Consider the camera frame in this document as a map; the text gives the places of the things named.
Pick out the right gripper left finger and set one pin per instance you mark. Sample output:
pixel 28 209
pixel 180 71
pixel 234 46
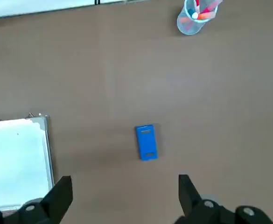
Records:
pixel 45 210

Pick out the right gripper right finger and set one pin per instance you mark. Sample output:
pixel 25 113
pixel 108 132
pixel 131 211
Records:
pixel 197 210

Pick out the blue whiteboard eraser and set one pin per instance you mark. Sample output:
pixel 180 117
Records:
pixel 147 142

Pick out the silver framed whiteboard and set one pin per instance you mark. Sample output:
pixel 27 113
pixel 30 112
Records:
pixel 15 158

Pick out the red capped marker pen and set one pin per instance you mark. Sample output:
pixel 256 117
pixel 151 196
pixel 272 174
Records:
pixel 205 16

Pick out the pink red marker pen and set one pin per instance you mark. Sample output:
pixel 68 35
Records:
pixel 211 7

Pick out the clear plastic pen cup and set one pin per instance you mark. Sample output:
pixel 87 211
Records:
pixel 185 25

